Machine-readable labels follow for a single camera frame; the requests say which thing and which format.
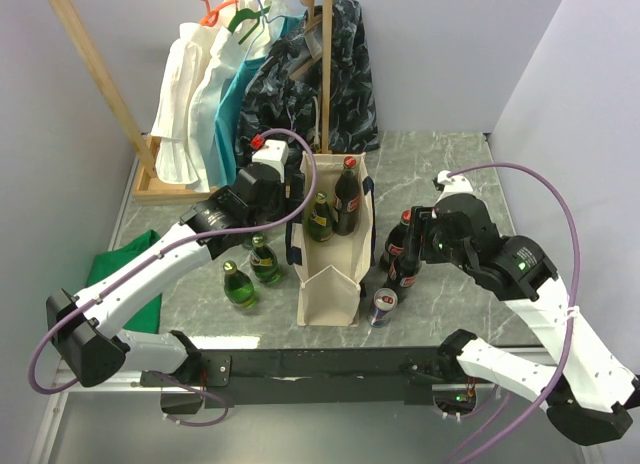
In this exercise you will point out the beige canvas tote bag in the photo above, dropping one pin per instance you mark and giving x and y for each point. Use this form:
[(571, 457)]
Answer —
[(331, 272)]

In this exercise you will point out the green glass bottle yellow label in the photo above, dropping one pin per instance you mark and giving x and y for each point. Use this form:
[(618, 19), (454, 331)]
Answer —
[(320, 221)]

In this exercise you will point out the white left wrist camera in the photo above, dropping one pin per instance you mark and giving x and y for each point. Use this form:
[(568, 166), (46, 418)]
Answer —
[(271, 152)]

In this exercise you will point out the green bottle middle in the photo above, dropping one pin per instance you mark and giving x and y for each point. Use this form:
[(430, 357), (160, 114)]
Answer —
[(263, 260)]

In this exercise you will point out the orange hanger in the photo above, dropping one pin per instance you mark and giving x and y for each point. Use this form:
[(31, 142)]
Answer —
[(212, 14)]

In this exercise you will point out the dark cola bottle red cap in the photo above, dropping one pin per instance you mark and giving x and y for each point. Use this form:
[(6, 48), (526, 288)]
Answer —
[(346, 198)]

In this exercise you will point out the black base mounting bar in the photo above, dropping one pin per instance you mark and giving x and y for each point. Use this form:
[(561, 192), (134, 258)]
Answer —
[(338, 375)]

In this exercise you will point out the cola bottle front red cap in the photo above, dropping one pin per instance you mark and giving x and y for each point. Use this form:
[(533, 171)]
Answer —
[(403, 273)]

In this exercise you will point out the cola bottle middle red cap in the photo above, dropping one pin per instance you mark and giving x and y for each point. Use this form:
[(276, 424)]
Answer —
[(394, 243)]

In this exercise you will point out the teal shirt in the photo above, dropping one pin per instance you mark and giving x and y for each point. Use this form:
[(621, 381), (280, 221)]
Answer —
[(240, 72)]

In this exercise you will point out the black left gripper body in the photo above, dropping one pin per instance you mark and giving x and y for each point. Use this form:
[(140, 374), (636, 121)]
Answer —
[(280, 205)]

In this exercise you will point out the green hanger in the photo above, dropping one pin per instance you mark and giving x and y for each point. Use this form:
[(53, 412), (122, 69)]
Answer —
[(246, 20)]

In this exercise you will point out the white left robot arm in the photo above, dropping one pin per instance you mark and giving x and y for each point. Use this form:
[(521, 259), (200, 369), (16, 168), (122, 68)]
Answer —
[(88, 327)]

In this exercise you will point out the pale white blouse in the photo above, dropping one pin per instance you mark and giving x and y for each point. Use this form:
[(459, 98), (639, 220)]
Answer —
[(203, 107)]

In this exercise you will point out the wooden clothes rack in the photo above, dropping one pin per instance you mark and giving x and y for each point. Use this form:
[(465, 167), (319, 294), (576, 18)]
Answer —
[(146, 188)]

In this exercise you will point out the silver blue energy drink can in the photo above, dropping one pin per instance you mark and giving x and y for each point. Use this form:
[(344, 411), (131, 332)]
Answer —
[(383, 304)]

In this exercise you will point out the blue wire hanger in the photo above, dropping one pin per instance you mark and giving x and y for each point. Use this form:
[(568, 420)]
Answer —
[(271, 15)]

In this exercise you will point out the wooden hanger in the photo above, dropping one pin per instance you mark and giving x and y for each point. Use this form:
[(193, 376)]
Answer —
[(312, 40)]

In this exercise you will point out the green bottle back left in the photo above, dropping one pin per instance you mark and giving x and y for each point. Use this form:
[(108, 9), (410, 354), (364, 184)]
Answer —
[(247, 243)]

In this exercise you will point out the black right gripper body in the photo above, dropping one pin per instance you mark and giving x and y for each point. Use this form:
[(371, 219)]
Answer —
[(435, 248)]

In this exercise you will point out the dark patterned shirt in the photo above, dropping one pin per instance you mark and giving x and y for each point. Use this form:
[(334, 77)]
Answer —
[(273, 99)]

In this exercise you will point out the green bottle front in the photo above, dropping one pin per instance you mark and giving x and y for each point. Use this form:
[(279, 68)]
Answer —
[(238, 287)]

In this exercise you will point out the white ruffled shirt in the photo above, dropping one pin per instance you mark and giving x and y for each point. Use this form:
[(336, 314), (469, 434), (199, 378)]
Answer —
[(178, 162)]

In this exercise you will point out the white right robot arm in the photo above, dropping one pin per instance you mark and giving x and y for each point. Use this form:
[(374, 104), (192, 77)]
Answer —
[(587, 393)]

